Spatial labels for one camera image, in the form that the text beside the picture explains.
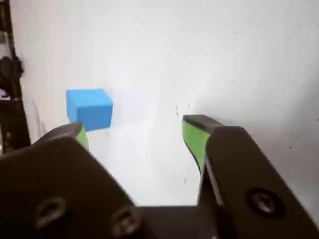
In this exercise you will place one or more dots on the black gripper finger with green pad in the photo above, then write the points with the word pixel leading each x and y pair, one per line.
pixel 239 174
pixel 54 174

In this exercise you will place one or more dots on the blue lego block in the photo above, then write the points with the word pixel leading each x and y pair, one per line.
pixel 93 113

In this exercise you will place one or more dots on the dark background furniture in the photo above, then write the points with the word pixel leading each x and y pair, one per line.
pixel 11 74

